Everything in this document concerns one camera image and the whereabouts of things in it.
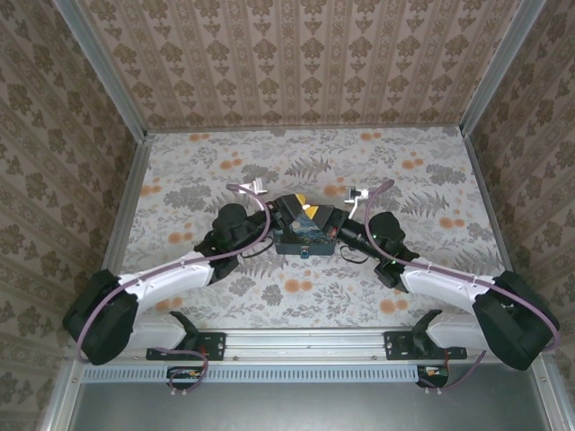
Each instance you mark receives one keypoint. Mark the floral patterned tablecloth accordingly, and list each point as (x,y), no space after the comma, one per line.
(287,152)

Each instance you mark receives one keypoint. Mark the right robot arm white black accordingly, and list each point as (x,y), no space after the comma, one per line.
(507,323)

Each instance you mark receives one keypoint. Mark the aluminium frame post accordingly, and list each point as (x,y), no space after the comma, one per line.
(494,67)
(108,67)

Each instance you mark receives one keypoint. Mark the small black electronics board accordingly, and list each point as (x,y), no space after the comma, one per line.
(433,375)
(184,376)

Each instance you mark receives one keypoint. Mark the aluminium frame side rail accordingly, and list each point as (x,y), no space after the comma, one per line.
(130,206)
(485,197)

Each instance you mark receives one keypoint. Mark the teal painted tin box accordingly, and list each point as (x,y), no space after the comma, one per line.
(292,246)

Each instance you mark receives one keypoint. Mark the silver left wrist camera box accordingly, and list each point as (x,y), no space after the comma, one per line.
(253,185)

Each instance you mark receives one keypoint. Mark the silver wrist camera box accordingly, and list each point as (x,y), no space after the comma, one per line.
(253,185)
(359,194)

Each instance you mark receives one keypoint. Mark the grey metal panel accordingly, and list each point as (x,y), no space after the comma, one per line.
(305,408)

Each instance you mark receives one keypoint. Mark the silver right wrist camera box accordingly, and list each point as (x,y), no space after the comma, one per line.
(359,194)

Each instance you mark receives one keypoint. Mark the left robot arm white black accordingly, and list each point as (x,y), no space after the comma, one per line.
(108,328)

